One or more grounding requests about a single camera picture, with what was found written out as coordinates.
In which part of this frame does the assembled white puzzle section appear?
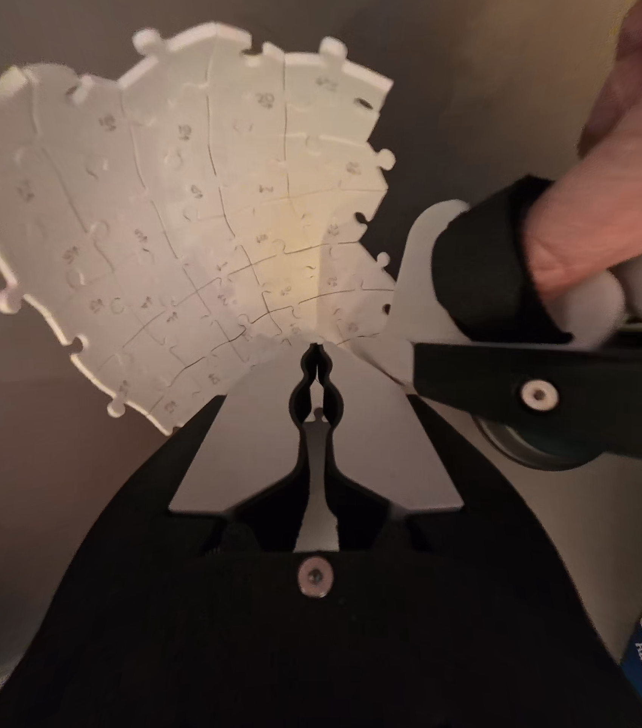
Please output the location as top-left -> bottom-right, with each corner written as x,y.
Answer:
0,23 -> 398,435

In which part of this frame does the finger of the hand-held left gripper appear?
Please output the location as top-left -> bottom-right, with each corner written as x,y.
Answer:
350,330 -> 415,388

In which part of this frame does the person's left hand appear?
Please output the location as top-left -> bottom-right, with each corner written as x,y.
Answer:
524,0 -> 642,302

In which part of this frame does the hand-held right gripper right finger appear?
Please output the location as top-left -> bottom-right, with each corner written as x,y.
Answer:
321,342 -> 466,521

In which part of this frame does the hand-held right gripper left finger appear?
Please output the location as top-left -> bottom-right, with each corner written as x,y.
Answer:
169,344 -> 314,521

